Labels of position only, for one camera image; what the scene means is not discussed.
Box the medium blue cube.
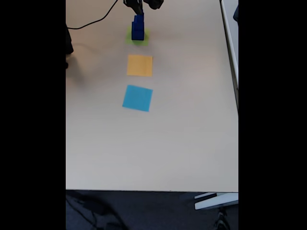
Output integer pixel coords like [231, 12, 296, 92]
[133, 15, 145, 27]

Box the large blue cube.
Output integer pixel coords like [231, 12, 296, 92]
[131, 21, 146, 41]

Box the green paper square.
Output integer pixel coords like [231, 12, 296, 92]
[125, 25, 151, 46]

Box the orange paper square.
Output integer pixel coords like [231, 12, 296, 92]
[126, 54, 153, 77]

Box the light blue paper square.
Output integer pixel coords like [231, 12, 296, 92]
[122, 84, 154, 113]

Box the white neighbouring table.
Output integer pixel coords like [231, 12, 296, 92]
[220, 0, 239, 112]

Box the white table leg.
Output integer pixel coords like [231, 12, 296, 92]
[194, 192, 239, 210]

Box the black camera box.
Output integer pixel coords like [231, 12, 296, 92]
[143, 0, 165, 10]

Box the black cable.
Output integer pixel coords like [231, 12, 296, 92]
[67, 0, 119, 30]

